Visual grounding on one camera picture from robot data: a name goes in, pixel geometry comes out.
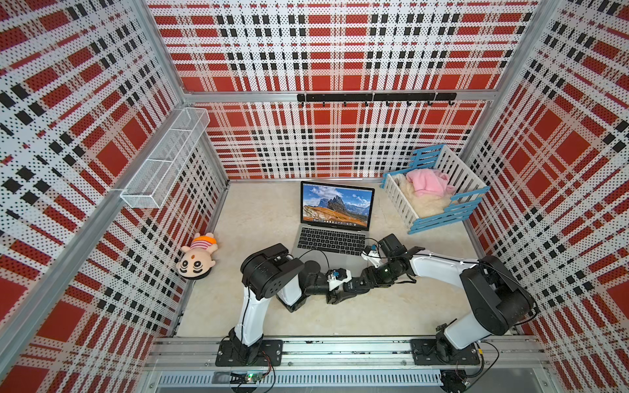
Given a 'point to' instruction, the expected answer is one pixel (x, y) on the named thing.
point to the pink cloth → (430, 182)
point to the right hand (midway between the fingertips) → (367, 284)
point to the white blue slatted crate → (469, 186)
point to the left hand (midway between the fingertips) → (353, 283)
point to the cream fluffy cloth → (423, 205)
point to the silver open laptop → (334, 220)
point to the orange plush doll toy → (196, 260)
